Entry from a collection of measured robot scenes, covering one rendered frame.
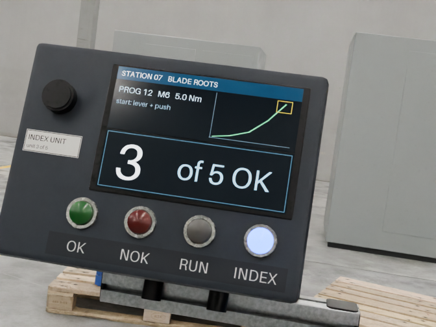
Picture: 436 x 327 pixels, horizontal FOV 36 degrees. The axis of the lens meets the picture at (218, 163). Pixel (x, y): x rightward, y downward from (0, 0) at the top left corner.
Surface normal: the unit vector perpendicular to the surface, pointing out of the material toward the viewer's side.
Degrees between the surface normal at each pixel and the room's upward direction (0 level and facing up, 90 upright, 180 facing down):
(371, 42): 90
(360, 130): 90
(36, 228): 75
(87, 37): 90
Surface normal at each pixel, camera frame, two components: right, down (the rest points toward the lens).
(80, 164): -0.11, -0.19
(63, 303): -0.02, 0.10
